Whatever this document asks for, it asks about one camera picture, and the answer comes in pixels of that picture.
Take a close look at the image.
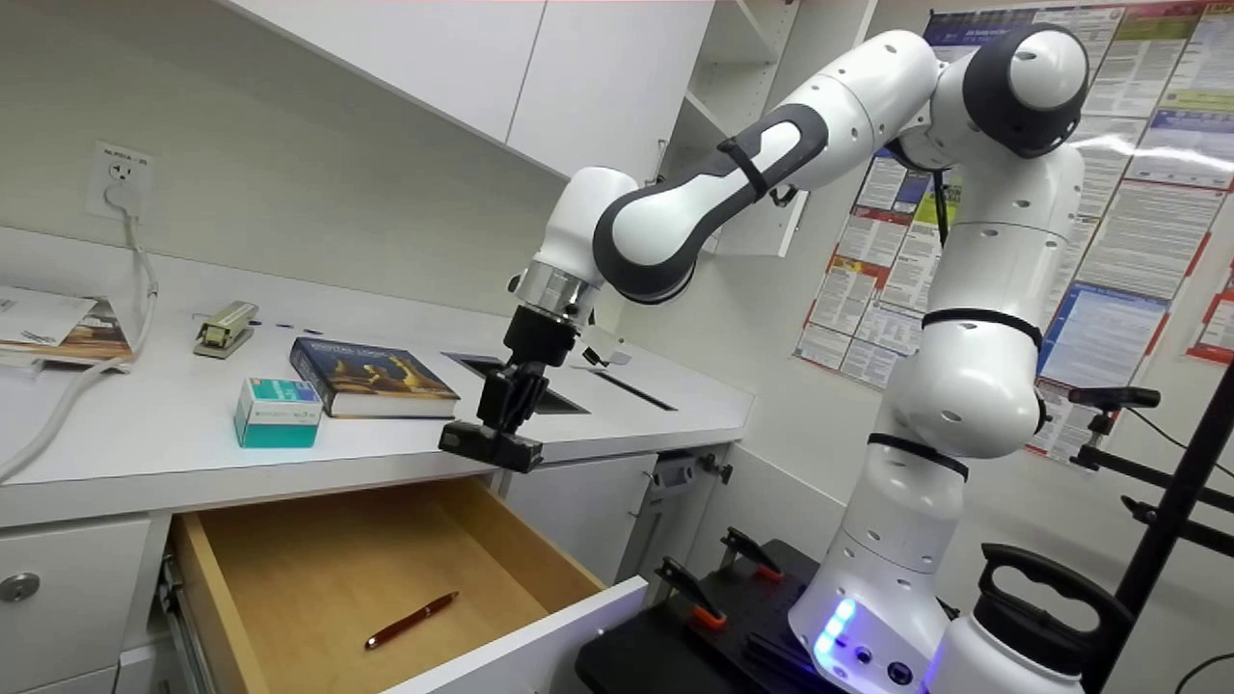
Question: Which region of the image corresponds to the white upper cabinet door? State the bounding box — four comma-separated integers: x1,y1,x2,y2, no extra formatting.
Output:
505,0,719,185
227,0,550,147

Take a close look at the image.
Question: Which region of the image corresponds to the red pen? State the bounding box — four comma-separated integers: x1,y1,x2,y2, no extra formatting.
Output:
358,585,464,657

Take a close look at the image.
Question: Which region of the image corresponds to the open wooden drawer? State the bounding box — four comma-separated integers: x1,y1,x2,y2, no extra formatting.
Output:
164,475,655,694

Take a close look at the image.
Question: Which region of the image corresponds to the orange handled tool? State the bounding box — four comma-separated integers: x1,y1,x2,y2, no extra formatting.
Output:
719,523,791,589
651,552,737,635

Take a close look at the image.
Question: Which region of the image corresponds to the red bordered wall poster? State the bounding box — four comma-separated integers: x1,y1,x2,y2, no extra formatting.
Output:
1183,257,1234,372

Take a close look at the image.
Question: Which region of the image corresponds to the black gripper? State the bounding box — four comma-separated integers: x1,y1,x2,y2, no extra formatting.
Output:
473,300,584,441

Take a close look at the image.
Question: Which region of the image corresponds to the white jug black handle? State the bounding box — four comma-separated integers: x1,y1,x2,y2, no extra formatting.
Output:
923,540,1138,694

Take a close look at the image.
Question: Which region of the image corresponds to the white drawer front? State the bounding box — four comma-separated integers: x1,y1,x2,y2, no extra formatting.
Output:
0,508,174,694

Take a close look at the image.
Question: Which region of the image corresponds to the white power cable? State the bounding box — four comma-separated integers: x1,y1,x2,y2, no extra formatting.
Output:
0,191,165,486

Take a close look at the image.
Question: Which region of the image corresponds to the stack of papers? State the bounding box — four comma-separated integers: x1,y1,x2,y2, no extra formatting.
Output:
0,290,144,380

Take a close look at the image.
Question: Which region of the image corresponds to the teal and white box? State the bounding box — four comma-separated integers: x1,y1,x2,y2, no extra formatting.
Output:
232,374,328,455

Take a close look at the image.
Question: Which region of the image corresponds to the black low cart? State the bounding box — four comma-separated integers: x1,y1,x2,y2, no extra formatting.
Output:
571,536,856,694

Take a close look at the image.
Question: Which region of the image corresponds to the small black box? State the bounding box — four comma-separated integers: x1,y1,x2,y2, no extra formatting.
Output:
436,421,549,477

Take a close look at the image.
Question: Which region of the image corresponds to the white wall outlet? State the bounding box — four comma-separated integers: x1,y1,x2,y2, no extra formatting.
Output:
88,138,160,216

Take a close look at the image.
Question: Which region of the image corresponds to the wall poster with text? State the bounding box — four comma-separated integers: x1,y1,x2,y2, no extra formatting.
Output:
795,0,1234,468

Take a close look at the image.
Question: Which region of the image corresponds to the black camera stand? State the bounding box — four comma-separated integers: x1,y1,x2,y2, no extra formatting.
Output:
1063,363,1234,694

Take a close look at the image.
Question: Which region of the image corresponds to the open upper cabinet shelf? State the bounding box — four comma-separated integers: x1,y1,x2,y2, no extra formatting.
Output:
661,0,878,263

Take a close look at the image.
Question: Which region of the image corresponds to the grey stapler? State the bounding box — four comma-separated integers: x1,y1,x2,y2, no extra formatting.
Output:
191,296,264,363

